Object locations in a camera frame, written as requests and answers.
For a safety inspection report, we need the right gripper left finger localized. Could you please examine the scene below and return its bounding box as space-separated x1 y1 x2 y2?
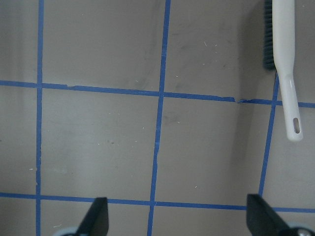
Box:
74 197 109 236

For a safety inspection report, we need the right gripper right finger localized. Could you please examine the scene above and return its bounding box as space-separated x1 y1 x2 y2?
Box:
246 193 315 236

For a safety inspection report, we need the beige hand brush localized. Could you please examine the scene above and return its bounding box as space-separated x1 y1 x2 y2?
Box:
263 0 303 142

